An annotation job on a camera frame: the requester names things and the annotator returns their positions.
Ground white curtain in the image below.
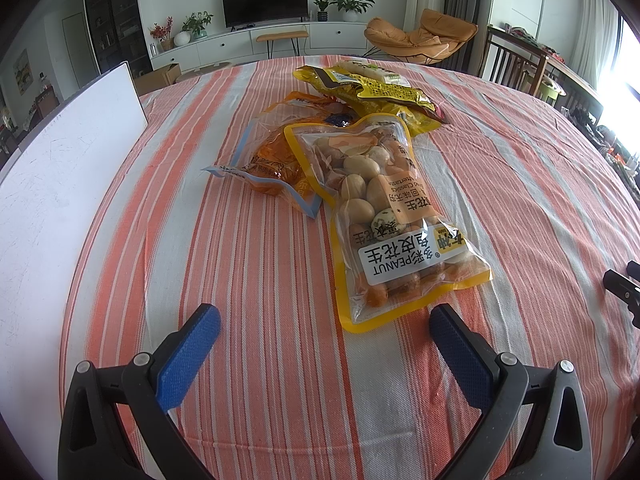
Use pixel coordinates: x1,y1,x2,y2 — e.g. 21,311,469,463
565,0,621,91

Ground orange snack bag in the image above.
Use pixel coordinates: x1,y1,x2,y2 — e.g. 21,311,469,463
201,91,363,218

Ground black display cabinet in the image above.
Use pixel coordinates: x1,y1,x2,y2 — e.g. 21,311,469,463
82,0,153,78

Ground yellow-edged peanut bag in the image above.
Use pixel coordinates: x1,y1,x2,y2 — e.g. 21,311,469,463
283,112,493,335

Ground red flower vase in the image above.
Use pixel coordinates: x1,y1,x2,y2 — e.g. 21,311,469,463
150,17,175,52

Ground black television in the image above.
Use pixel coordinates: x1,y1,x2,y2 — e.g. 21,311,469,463
221,0,309,28

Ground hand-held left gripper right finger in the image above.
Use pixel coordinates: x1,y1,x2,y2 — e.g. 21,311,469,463
425,302,593,480

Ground orange lounge chair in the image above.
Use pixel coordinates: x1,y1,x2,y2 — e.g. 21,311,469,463
364,8,478,66

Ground white television cabinet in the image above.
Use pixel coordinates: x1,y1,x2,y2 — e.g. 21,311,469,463
150,20,381,73

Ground yellow snack packet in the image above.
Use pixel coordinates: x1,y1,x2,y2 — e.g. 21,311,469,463
292,64,433,111
350,102,441,136

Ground green potted plant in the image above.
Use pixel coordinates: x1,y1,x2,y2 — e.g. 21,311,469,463
181,11,213,40

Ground beige green snack packet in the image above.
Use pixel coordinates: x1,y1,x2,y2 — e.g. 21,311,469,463
332,59,403,85

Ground white cardboard box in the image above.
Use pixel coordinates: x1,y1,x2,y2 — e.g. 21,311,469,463
0,61,150,411

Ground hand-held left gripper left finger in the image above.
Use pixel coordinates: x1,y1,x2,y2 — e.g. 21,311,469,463
57,302,222,480

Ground framed wall picture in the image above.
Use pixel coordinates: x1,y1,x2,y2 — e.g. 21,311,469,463
12,50,30,95

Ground brown cardboard box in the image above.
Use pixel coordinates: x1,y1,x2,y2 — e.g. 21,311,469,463
134,63,182,96

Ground wooden bench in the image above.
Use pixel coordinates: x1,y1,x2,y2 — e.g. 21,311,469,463
256,30,310,60

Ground wooden chair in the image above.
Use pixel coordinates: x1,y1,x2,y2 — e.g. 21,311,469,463
560,85,606,126
481,25,548,96

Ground large leafy potted plant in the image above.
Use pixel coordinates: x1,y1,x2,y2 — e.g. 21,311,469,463
330,0,375,23

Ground orange striped tablecloth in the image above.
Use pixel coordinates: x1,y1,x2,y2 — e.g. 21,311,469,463
57,52,640,480

